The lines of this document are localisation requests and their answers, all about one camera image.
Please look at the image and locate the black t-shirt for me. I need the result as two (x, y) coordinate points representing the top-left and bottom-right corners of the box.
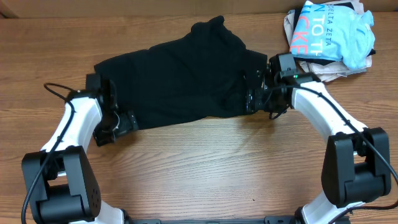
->
(94, 16), (267, 129)

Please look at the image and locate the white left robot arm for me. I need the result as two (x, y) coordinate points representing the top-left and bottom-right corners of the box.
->
(21, 73), (139, 224)

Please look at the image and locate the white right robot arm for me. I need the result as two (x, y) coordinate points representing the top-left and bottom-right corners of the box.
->
(244, 54), (397, 224)

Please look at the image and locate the light blue printed t-shirt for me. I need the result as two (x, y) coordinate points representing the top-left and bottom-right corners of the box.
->
(289, 0), (376, 70)

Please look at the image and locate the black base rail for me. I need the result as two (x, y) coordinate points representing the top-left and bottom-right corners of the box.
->
(109, 216), (302, 224)

